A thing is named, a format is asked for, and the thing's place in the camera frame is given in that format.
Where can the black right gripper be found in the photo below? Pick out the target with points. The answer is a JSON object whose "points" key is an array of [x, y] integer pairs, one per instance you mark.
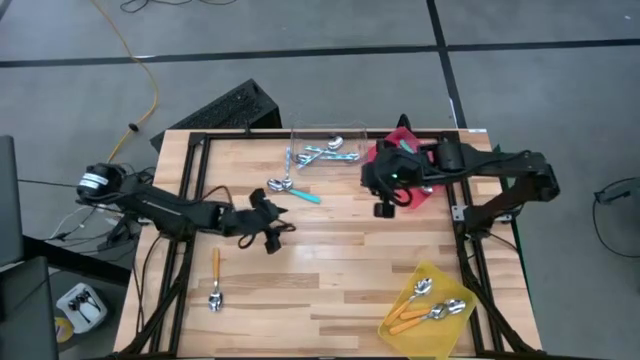
{"points": [[405, 170]]}

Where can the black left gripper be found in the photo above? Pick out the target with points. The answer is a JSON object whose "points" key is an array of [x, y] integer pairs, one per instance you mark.
{"points": [[250, 220]]}

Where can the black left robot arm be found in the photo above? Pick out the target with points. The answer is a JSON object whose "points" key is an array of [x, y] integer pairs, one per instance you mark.
{"points": [[160, 207]]}

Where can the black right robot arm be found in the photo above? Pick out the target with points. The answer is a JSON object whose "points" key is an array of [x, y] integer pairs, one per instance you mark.
{"points": [[500, 162]]}

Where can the clear plastic bin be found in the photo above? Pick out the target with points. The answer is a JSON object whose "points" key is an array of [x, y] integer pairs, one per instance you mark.
{"points": [[355, 134]]}

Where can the pink translucent plastic bin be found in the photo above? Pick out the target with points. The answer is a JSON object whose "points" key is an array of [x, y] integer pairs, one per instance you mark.
{"points": [[397, 134]]}

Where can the black stand base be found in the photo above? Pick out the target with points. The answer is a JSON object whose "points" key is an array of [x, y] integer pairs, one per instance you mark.
{"points": [[120, 231]]}

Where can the yellow translucent plastic bin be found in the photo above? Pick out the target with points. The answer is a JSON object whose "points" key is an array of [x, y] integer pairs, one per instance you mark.
{"points": [[435, 340]]}

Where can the white plastic tray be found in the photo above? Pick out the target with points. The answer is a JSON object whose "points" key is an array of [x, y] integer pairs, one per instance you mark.
{"points": [[95, 315]]}

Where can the black base beam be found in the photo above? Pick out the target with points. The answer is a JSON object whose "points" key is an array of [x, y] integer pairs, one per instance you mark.
{"points": [[75, 260]]}

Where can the black earphones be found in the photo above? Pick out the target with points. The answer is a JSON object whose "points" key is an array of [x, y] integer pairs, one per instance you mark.
{"points": [[80, 301]]}

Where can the yellow tape roll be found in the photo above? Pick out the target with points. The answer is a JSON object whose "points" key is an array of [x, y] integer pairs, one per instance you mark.
{"points": [[65, 336]]}

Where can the grey floor device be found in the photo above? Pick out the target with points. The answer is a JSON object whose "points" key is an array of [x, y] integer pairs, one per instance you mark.
{"points": [[622, 190]]}

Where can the black furniture panel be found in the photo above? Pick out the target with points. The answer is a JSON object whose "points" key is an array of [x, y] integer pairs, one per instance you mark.
{"points": [[10, 200], [25, 310]]}

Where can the black pointed bracket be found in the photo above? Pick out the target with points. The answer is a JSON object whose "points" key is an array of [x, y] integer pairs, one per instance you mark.
{"points": [[404, 122]]}

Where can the black aluminium table frame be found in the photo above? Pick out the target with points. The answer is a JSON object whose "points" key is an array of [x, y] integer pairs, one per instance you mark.
{"points": [[225, 136]]}

